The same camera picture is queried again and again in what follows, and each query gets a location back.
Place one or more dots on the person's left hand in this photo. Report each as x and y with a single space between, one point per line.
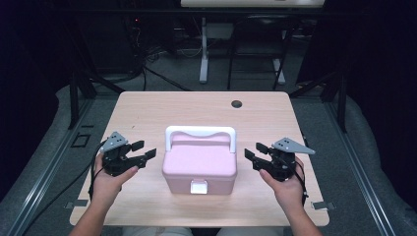
105 190

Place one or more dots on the grey metal table bracket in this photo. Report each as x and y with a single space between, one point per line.
323 205
77 205

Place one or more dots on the person's right hand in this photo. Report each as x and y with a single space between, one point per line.
290 195

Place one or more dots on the black metal stand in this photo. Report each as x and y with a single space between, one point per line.
73 98
342 105

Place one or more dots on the grey floor rail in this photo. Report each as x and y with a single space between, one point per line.
46 177
364 183

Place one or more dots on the white desk leg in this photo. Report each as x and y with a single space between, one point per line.
204 49
279 72

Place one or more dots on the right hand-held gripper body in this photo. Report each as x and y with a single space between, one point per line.
280 167

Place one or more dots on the white background desk top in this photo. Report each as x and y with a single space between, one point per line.
249 2

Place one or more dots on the black chair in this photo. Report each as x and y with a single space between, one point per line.
262 19

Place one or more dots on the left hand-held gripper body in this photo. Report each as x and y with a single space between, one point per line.
116 162

